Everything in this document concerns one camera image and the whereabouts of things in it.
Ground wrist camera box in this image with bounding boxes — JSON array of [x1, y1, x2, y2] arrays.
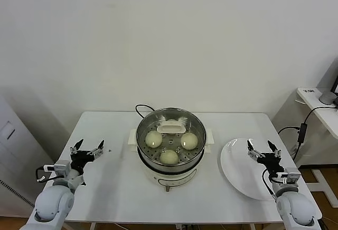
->
[[54, 161, 71, 179], [284, 168, 302, 186]]

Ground grey cylinder speaker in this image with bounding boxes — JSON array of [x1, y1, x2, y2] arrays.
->
[[318, 91, 334, 106]]

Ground steel perforated steamer basket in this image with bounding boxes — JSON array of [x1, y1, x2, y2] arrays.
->
[[127, 107, 213, 169]]

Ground white round plate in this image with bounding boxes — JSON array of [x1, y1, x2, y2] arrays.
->
[[218, 137, 278, 201]]

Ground black cooker power cord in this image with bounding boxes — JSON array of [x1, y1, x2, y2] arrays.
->
[[134, 104, 155, 121]]

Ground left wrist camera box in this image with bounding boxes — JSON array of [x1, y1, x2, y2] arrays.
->
[[54, 161, 71, 179]]

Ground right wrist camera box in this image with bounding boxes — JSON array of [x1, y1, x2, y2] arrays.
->
[[284, 168, 302, 186]]

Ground glass lid with white handle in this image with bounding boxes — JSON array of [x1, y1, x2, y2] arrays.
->
[[136, 107, 206, 166]]

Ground black inline cable adapter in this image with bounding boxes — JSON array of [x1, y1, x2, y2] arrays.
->
[[297, 123, 307, 144]]

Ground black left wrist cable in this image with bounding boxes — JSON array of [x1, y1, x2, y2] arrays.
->
[[35, 165, 58, 183]]

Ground white electric cooker base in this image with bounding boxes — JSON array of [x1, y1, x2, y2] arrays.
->
[[128, 142, 212, 192]]

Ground white floor-standing cabinet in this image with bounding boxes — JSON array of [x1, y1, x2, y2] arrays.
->
[[0, 92, 58, 212]]

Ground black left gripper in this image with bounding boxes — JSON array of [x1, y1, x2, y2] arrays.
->
[[69, 139, 105, 172]]

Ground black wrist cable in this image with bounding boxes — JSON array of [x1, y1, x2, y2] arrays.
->
[[35, 165, 58, 183], [262, 168, 277, 196]]

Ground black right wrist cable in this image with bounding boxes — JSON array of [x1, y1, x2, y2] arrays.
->
[[262, 168, 277, 196]]

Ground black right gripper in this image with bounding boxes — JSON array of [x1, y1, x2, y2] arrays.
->
[[246, 139, 286, 180]]

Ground thin black adapter cable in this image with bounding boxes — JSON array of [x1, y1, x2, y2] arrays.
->
[[303, 105, 338, 125], [277, 126, 301, 135], [293, 142, 303, 161]]

